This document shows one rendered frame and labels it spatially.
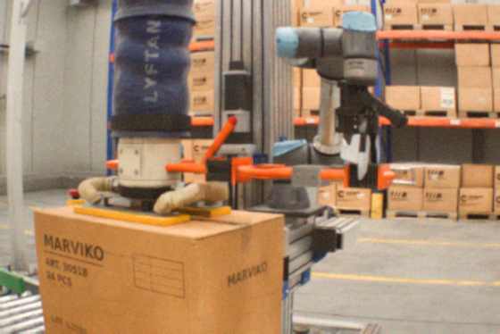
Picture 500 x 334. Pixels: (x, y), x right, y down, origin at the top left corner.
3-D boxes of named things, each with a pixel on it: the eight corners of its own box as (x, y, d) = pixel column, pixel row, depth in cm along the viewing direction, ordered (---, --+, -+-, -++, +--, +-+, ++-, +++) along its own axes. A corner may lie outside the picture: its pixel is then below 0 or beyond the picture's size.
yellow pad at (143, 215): (72, 212, 138) (71, 195, 138) (96, 210, 147) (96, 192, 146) (165, 228, 121) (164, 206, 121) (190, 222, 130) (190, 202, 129)
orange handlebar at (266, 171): (79, 169, 152) (79, 157, 152) (142, 165, 178) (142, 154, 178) (390, 186, 106) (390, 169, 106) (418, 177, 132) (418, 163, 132)
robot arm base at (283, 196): (277, 203, 197) (277, 176, 197) (315, 204, 191) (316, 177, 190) (260, 208, 184) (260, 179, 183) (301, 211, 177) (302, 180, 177)
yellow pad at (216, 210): (118, 207, 154) (117, 190, 154) (139, 204, 163) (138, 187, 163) (211, 218, 138) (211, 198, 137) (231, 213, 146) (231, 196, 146)
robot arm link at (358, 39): (371, 18, 115) (379, 11, 106) (373, 64, 116) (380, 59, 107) (338, 16, 115) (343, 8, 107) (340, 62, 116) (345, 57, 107)
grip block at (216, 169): (202, 182, 127) (202, 157, 127) (224, 179, 135) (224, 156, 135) (232, 184, 123) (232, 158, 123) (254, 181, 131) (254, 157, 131)
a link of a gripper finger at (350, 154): (339, 179, 110) (345, 137, 113) (365, 179, 108) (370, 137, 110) (335, 173, 108) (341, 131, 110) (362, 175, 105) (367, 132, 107)
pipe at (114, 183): (77, 199, 140) (76, 179, 139) (135, 193, 161) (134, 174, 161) (170, 211, 123) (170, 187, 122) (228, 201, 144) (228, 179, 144)
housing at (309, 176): (290, 186, 117) (290, 165, 117) (303, 184, 123) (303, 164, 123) (320, 187, 114) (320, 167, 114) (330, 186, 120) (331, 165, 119)
